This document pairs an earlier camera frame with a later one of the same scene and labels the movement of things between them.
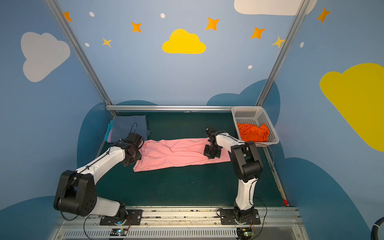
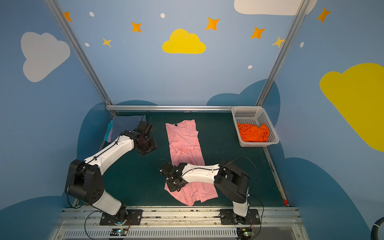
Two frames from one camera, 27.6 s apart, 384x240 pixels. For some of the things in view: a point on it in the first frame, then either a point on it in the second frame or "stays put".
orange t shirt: (250, 133) stays put
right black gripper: (212, 150) -> (167, 172)
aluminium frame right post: (283, 50) stays put
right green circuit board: (246, 232) stays put
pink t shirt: (175, 152) -> (186, 149)
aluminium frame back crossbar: (167, 107) stays put
